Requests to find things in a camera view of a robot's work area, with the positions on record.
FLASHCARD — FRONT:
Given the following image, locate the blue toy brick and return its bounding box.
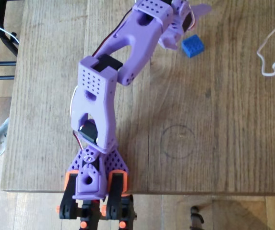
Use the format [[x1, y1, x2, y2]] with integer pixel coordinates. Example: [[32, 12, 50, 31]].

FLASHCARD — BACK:
[[181, 34, 205, 58]]

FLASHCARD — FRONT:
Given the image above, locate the white red gripper servo wire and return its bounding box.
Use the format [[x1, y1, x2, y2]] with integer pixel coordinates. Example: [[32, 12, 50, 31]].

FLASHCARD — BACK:
[[189, 0, 198, 31]]

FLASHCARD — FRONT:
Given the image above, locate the long white cable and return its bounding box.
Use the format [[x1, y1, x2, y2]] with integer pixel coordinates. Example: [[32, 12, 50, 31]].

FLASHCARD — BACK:
[[256, 3, 275, 77]]

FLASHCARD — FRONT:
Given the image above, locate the white cable by chair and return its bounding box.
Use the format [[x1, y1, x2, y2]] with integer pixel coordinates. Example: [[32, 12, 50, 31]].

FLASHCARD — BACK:
[[0, 20, 20, 45]]

